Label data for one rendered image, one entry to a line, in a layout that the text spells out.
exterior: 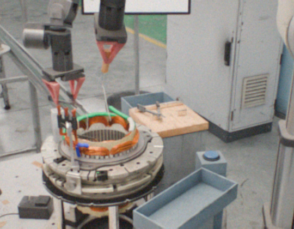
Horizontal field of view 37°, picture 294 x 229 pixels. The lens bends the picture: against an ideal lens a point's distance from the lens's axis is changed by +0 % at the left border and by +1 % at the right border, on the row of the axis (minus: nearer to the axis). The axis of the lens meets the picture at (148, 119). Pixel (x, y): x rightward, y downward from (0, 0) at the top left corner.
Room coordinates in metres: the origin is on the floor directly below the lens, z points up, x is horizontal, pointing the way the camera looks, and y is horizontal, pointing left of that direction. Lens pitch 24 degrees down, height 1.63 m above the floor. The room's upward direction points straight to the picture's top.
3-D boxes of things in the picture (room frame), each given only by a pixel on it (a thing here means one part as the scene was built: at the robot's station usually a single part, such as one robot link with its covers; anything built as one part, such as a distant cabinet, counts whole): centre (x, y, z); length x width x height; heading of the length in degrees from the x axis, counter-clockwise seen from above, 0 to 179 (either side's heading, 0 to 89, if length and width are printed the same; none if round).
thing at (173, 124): (1.28, -0.06, 1.05); 0.20 x 0.19 x 0.02; 23
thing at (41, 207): (1.14, 0.36, 0.81); 0.10 x 0.06 x 0.06; 85
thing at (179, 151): (1.28, -0.06, 0.91); 0.19 x 0.19 x 0.26; 23
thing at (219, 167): (1.06, -0.18, 0.91); 0.07 x 0.07 x 0.25; 8
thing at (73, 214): (1.08, 0.22, 0.85); 0.06 x 0.04 x 0.05; 155
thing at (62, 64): (1.16, 0.24, 1.28); 0.10 x 0.07 x 0.07; 130
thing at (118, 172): (1.02, 0.12, 1.09); 0.32 x 0.32 x 0.01
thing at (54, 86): (1.15, 0.25, 1.21); 0.07 x 0.07 x 0.09; 40
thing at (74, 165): (0.90, 0.18, 1.15); 0.03 x 0.02 x 0.12; 15
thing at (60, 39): (1.16, 0.24, 1.34); 0.07 x 0.06 x 0.07; 81
